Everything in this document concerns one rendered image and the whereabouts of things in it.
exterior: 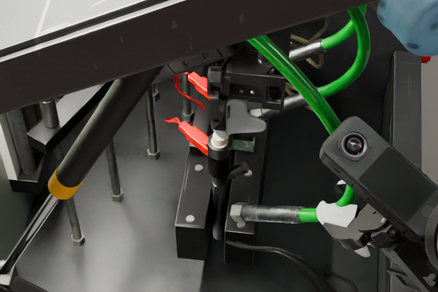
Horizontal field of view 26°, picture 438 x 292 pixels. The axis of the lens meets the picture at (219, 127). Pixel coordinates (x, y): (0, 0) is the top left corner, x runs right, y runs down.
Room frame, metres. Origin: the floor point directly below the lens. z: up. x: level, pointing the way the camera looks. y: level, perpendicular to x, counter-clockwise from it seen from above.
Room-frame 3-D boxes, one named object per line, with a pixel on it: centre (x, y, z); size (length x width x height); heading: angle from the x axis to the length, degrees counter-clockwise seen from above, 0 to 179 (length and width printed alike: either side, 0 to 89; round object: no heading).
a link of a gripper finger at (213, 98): (0.65, 0.00, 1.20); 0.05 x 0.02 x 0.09; 173
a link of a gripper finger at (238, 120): (0.65, -0.02, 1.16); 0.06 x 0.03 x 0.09; 83
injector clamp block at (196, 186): (0.79, -0.02, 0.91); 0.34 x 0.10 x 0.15; 173
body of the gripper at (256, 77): (0.66, -0.03, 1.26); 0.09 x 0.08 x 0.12; 83
